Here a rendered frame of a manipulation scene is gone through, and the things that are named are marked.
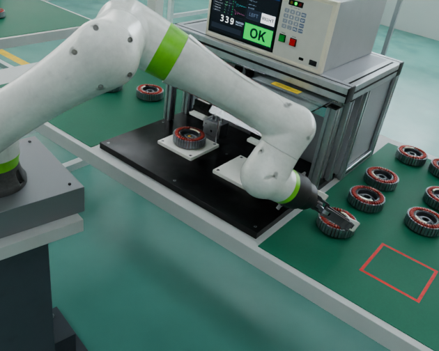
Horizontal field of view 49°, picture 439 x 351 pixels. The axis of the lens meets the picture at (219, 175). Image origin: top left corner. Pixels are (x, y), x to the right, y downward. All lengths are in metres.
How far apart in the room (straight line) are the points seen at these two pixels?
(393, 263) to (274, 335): 0.85
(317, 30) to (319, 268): 0.66
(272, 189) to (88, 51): 0.50
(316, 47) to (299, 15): 0.10
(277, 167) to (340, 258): 0.36
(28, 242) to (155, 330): 0.89
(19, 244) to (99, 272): 1.01
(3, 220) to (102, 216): 1.35
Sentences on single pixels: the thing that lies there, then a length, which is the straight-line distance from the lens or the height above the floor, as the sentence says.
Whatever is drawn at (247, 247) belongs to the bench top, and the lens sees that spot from 1.30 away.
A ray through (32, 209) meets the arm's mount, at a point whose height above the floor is 0.81.
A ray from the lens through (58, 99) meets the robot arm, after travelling 0.93.
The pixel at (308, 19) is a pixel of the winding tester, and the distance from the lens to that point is 1.46.
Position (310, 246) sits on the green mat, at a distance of 1.35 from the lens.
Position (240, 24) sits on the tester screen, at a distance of 1.59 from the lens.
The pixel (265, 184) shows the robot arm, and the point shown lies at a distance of 1.09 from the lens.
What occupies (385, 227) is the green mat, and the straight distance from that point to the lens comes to 1.53.
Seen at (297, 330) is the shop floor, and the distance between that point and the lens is 2.16.
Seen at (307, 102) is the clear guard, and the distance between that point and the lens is 1.39.
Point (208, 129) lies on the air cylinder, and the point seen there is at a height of 0.79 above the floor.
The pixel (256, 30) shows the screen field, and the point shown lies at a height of 1.18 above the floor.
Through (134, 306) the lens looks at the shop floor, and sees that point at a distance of 2.13.
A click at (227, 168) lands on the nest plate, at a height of 0.78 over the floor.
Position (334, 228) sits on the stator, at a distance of 1.38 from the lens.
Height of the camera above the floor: 1.56
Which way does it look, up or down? 31 degrees down
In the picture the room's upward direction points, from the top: 9 degrees clockwise
